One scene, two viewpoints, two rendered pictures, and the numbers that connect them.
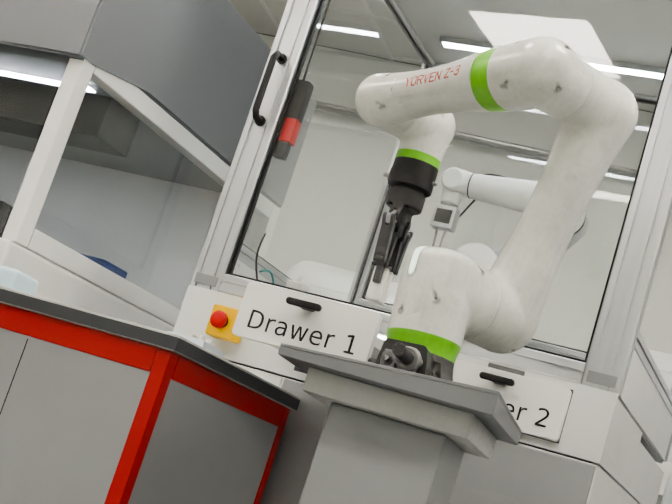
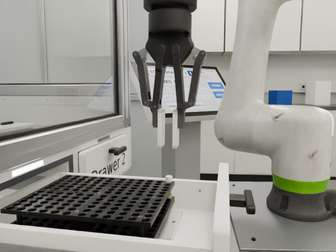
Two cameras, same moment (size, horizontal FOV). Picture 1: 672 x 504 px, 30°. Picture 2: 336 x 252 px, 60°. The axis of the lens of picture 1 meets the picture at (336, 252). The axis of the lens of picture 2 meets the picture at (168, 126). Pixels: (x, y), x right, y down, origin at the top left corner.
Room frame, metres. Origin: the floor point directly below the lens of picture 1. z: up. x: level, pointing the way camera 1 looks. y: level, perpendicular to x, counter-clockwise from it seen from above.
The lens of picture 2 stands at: (2.56, 0.41, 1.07)
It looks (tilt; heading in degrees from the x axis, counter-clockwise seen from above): 7 degrees down; 257
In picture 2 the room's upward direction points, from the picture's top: straight up
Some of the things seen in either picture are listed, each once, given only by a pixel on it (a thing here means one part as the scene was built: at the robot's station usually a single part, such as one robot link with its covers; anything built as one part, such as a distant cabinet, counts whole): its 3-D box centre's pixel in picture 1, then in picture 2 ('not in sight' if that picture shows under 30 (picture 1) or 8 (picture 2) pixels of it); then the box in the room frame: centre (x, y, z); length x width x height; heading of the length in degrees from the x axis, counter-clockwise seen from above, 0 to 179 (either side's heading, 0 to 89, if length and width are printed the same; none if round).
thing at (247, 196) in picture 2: (306, 305); (240, 200); (2.36, 0.02, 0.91); 0.07 x 0.04 x 0.01; 66
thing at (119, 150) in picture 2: (498, 380); (116, 150); (2.52, -0.40, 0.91); 0.07 x 0.04 x 0.01; 66
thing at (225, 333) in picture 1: (226, 323); not in sight; (2.79, 0.19, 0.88); 0.07 x 0.05 x 0.07; 66
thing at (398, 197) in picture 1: (401, 212); (169, 39); (2.44, -0.10, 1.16); 0.08 x 0.07 x 0.09; 156
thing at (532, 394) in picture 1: (496, 397); (107, 161); (2.54, -0.41, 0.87); 0.29 x 0.02 x 0.11; 66
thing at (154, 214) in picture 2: not in sight; (159, 199); (2.47, -0.03, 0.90); 0.18 x 0.02 x 0.01; 66
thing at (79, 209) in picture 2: not in sight; (99, 211); (2.56, -0.07, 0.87); 0.22 x 0.18 x 0.06; 156
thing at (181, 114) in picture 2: (378, 269); (186, 114); (2.41, -0.09, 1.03); 0.03 x 0.01 x 0.05; 156
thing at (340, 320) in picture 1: (306, 324); (222, 219); (2.38, 0.01, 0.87); 0.29 x 0.02 x 0.11; 66
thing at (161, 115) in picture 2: (381, 287); (161, 128); (2.45, -0.11, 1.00); 0.03 x 0.01 x 0.07; 66
